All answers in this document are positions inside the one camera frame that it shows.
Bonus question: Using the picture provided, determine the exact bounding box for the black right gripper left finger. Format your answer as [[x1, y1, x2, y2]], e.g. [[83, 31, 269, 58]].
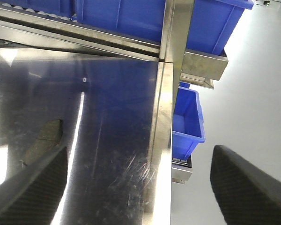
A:
[[0, 147, 68, 225]]

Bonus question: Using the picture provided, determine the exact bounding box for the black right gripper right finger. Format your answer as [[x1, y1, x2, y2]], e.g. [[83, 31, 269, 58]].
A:
[[210, 145, 281, 225]]

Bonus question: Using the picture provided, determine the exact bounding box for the brake pad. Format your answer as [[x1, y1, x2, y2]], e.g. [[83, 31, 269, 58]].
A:
[[19, 120, 63, 168]]

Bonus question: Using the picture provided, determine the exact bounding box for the white roller conveyor track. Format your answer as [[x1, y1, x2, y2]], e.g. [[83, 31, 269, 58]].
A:
[[4, 3, 73, 22]]

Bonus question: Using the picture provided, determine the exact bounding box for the lower blue plastic bin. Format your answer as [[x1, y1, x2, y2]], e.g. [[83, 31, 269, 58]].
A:
[[172, 82, 206, 160]]

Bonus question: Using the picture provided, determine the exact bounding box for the blue plastic bin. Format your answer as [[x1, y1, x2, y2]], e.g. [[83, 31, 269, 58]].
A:
[[172, 82, 206, 160], [186, 0, 254, 55], [74, 0, 165, 42]]

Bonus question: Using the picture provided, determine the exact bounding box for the steel table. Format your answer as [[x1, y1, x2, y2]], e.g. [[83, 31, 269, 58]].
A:
[[0, 47, 174, 225]]

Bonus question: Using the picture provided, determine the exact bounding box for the right blue plastic bin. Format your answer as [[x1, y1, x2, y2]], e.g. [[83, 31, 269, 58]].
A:
[[186, 0, 254, 55]]

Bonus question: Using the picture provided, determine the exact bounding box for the middle blue plastic bin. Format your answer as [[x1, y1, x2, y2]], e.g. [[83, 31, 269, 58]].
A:
[[74, 0, 165, 42]]

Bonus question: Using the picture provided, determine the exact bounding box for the stainless steel rack frame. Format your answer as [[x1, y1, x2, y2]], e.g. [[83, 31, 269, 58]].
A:
[[0, 0, 229, 90]]

